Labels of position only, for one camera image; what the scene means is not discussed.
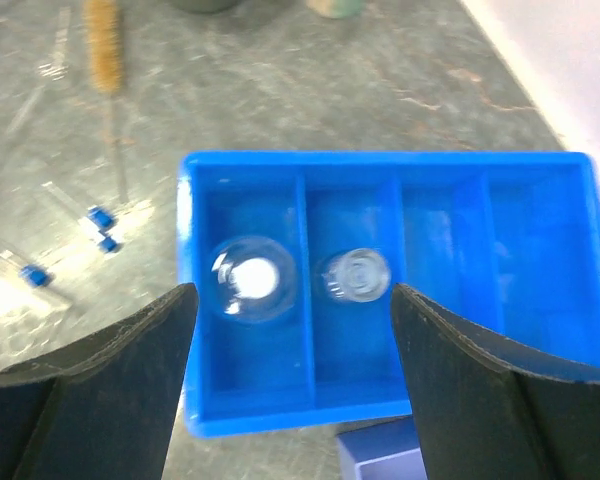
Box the round glass flask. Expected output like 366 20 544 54
206 235 298 324

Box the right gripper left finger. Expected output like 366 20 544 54
0 283 198 479

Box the blue compartment bin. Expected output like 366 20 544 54
176 151 600 437

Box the clear glass pipette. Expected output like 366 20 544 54
0 5 72 165

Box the tan bottle brush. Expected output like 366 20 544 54
83 0 128 204

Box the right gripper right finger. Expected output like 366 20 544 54
390 284 600 479

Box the small glass stoppered bottle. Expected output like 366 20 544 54
318 248 391 303

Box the lavender divider box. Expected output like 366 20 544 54
337 417 427 480

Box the blue cap test tube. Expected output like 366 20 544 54
41 181 116 231
0 247 52 288
78 218 120 254

